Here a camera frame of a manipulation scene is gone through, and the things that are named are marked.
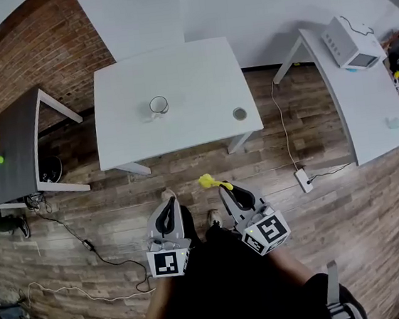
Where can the person's right forearm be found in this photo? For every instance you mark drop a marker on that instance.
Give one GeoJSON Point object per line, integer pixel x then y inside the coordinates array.
{"type": "Point", "coordinates": [291, 267]}

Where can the dark table with white frame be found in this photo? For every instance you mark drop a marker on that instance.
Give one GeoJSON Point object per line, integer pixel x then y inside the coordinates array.
{"type": "Point", "coordinates": [13, 158]}

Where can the white cup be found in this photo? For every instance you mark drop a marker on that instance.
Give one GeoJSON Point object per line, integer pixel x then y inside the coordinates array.
{"type": "Point", "coordinates": [158, 106]}

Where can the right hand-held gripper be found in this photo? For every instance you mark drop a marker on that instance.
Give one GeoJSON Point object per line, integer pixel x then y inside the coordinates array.
{"type": "Point", "coordinates": [268, 231]}

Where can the person's left forearm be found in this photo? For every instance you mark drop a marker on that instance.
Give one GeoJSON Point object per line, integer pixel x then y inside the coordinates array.
{"type": "Point", "coordinates": [158, 297]}

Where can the small round grey dish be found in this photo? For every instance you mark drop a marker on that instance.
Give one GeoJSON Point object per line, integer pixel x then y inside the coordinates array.
{"type": "Point", "coordinates": [239, 113]}

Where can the white square table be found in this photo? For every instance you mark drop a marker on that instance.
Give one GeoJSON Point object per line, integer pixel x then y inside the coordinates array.
{"type": "Point", "coordinates": [194, 80]}

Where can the white microwave oven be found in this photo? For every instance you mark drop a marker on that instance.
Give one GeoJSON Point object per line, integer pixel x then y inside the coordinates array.
{"type": "Point", "coordinates": [347, 43]}

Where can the person's right shoe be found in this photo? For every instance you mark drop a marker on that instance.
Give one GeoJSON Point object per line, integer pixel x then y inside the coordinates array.
{"type": "Point", "coordinates": [213, 217]}

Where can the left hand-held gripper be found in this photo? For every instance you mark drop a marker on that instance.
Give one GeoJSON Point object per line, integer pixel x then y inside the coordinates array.
{"type": "Point", "coordinates": [168, 262]}

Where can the person's left shoe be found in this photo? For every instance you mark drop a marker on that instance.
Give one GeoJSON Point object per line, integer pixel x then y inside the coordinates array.
{"type": "Point", "coordinates": [167, 194]}

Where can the yellow brush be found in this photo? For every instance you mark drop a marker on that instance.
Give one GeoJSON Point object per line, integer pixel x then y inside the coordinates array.
{"type": "Point", "coordinates": [207, 181]}

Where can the person's shoe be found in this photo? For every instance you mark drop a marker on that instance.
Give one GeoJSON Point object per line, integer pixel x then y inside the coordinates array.
{"type": "Point", "coordinates": [213, 217]}
{"type": "Point", "coordinates": [167, 194]}

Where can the person's black clothing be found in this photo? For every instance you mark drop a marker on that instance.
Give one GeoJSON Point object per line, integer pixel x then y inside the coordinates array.
{"type": "Point", "coordinates": [229, 291]}

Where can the long white table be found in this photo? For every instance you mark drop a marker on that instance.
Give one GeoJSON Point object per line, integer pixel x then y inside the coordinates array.
{"type": "Point", "coordinates": [361, 104]}

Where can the white power strip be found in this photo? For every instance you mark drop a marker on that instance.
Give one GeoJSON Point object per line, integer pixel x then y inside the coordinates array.
{"type": "Point", "coordinates": [304, 180]}

